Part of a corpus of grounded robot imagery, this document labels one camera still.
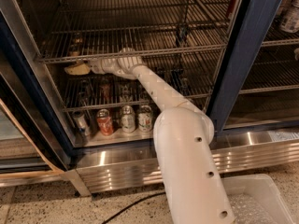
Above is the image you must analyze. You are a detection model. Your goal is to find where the lower wire shelf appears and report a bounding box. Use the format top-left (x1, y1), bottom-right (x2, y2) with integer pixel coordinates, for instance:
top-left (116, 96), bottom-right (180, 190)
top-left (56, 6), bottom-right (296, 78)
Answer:
top-left (64, 70), bottom-right (212, 112)

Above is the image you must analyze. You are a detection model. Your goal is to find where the dark blue fridge pillar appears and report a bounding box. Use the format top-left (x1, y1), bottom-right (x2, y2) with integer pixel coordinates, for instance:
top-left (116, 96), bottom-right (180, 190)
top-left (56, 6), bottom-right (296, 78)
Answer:
top-left (206, 0), bottom-right (281, 133)

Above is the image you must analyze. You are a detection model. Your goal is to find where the white plastic bin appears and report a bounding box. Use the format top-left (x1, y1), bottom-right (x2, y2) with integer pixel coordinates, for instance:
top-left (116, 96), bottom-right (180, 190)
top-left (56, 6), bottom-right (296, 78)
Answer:
top-left (222, 174), bottom-right (296, 224)

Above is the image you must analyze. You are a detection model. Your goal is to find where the white can right compartment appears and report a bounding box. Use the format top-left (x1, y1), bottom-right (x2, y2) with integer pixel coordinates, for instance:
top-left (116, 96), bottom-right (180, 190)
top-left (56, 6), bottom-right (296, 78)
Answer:
top-left (279, 0), bottom-right (299, 33)

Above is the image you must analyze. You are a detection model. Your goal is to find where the top wire shelf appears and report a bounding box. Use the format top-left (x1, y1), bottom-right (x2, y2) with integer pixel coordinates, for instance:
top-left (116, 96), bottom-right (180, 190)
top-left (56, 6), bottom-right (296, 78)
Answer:
top-left (37, 22), bottom-right (228, 63)

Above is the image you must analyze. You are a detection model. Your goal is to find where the open fridge glass door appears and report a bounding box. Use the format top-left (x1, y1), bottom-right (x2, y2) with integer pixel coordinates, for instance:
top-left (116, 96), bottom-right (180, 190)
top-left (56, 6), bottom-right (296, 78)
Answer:
top-left (0, 11), bottom-right (74, 189)

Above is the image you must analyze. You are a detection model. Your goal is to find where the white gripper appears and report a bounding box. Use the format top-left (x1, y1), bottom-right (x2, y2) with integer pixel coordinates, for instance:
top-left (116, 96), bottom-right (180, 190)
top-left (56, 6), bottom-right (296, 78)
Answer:
top-left (64, 58), bottom-right (120, 76)

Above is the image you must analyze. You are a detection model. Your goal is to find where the red cola can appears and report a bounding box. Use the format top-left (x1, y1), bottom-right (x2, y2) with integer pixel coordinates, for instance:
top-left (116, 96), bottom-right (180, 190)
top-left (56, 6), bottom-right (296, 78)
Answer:
top-left (96, 109), bottom-right (114, 136)

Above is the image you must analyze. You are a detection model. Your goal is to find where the bubble wrap sheet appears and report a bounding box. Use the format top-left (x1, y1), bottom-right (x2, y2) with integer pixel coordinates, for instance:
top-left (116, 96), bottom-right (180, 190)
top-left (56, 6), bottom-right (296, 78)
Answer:
top-left (228, 194), bottom-right (277, 224)

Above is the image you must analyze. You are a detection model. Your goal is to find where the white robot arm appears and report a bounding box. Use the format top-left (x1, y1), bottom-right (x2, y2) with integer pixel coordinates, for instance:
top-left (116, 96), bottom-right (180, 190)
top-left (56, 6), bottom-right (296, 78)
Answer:
top-left (88, 49), bottom-right (235, 224)

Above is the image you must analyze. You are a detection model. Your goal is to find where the white green red can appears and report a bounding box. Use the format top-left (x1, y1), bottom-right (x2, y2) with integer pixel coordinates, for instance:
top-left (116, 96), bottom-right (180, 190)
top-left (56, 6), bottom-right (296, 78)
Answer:
top-left (137, 105), bottom-right (153, 133)

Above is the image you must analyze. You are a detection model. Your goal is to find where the black power cable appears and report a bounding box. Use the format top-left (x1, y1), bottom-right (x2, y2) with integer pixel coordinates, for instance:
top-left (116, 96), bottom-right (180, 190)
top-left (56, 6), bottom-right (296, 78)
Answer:
top-left (101, 191), bottom-right (166, 224)

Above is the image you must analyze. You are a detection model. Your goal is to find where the stainless steel fridge grille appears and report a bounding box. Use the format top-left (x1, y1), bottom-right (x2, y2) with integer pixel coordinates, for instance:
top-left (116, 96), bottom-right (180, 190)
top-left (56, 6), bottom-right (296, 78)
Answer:
top-left (76, 129), bottom-right (299, 193)

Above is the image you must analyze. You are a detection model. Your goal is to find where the silver can far left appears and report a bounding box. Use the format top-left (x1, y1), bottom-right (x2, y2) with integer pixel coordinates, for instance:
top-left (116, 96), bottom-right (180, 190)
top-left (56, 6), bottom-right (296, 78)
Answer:
top-left (72, 111), bottom-right (91, 136)

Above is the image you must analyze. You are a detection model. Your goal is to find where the right compartment wire shelf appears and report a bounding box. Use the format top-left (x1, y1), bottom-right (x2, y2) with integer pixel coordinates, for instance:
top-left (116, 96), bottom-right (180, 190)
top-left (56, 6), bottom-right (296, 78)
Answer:
top-left (240, 19), bottom-right (299, 94)

